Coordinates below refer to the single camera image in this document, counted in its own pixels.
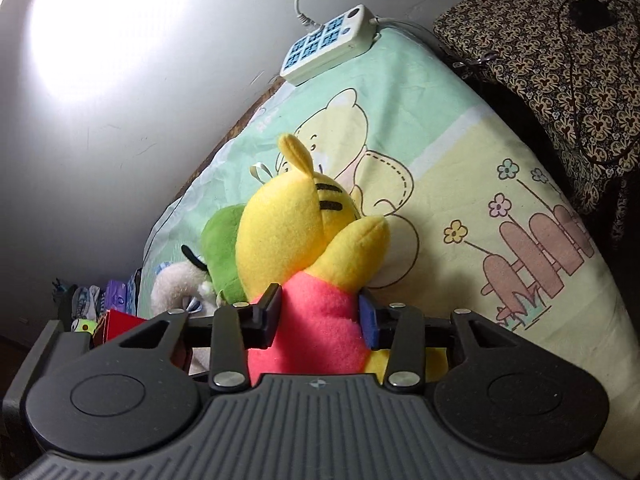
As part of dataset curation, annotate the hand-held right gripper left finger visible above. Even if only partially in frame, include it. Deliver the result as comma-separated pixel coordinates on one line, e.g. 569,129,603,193
107,282,285,394

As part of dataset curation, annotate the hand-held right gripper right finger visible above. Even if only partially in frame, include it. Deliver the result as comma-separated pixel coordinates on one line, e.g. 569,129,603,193
358,294,526,394

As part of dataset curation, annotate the green plush toy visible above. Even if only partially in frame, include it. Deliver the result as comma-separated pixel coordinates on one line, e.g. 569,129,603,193
181,203,252,307

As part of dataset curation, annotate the yellow bear plush pink shirt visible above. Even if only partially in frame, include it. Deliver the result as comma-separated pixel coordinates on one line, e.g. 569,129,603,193
235,133,448,386

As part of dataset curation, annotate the white plush bunny blue bow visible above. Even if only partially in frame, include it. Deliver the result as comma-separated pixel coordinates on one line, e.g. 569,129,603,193
150,261,219,373

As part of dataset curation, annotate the red cardboard box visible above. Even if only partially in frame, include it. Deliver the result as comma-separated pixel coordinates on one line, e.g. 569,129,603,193
92,309,193,372

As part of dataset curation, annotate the purple pack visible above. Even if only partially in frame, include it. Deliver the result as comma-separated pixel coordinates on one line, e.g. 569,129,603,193
104,280,132,312

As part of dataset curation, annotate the pile of folded clothes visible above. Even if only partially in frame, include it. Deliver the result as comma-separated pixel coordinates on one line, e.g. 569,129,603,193
52,270,143,335

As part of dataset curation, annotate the cartoon bear printed bed sheet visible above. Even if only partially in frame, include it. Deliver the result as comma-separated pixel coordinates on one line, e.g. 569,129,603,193
137,25,640,443

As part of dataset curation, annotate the brown bed edge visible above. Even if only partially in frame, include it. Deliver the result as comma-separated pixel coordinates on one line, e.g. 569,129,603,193
172,74,283,203

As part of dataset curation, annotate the white power strip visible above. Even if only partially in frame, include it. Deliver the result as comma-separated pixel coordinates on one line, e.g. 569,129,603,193
279,4,381,87

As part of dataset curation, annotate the brown patterned cloth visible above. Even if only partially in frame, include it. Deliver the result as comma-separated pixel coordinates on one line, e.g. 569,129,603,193
432,0,640,243

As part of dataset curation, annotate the black charger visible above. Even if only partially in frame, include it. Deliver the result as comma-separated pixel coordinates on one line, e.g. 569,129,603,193
569,0,619,34

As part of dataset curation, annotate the black cable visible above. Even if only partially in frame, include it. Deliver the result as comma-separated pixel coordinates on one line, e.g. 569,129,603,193
556,0,640,167

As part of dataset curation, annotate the white power strip cable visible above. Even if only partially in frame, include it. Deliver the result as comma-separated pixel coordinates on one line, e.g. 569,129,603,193
370,14,436,37

